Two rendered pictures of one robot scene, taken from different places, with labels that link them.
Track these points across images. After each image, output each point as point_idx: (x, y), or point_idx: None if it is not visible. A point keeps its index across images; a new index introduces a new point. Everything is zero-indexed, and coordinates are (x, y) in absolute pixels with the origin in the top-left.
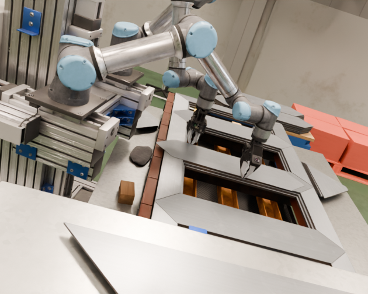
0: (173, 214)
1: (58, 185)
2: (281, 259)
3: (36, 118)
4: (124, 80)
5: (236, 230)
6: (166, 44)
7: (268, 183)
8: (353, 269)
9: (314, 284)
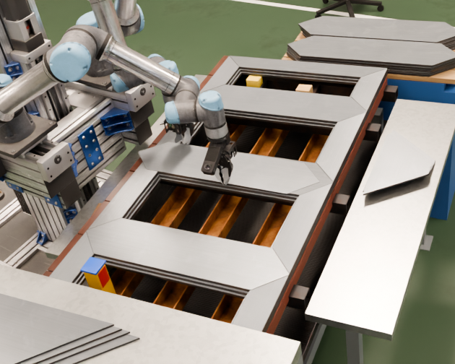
0: (95, 244)
1: (79, 208)
2: (82, 292)
3: None
4: (100, 84)
5: (155, 257)
6: (40, 76)
7: (257, 187)
8: (277, 296)
9: (78, 315)
